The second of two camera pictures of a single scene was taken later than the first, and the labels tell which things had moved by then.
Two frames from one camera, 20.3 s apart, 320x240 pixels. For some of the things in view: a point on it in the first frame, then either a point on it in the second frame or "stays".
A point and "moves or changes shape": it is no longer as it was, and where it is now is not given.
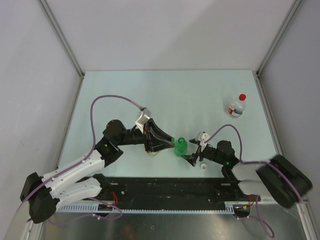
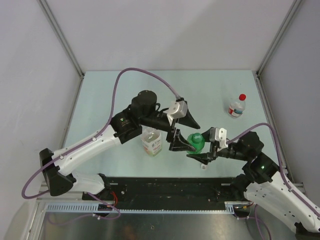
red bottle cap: (242, 97) stays
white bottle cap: (203, 166) stays
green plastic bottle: (180, 146) moves or changes shape
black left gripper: (150, 127) to (178, 142)
